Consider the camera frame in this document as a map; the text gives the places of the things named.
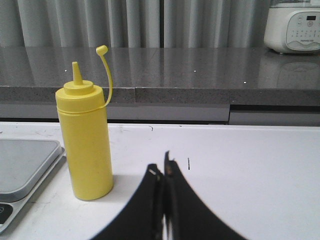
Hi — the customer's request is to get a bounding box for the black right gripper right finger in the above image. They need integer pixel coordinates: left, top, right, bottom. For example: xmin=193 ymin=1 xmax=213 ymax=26
xmin=164 ymin=151 xmax=245 ymax=240

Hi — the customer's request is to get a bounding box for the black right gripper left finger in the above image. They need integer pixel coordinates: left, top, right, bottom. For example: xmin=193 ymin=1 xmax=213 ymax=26
xmin=93 ymin=163 xmax=165 ymax=240

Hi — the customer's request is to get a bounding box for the yellow squeeze bottle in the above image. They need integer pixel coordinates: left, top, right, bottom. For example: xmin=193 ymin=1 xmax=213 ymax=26
xmin=55 ymin=45 xmax=114 ymax=201

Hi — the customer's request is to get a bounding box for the silver electronic kitchen scale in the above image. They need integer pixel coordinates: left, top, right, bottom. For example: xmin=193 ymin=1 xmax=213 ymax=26
xmin=0 ymin=138 xmax=65 ymax=232

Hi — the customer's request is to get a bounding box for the grey stone countertop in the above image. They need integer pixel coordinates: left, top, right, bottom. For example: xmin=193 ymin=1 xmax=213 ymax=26
xmin=0 ymin=46 xmax=320 ymax=107

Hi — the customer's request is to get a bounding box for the white kitchen appliance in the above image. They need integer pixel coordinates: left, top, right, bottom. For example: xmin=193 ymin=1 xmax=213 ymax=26
xmin=264 ymin=0 xmax=320 ymax=54

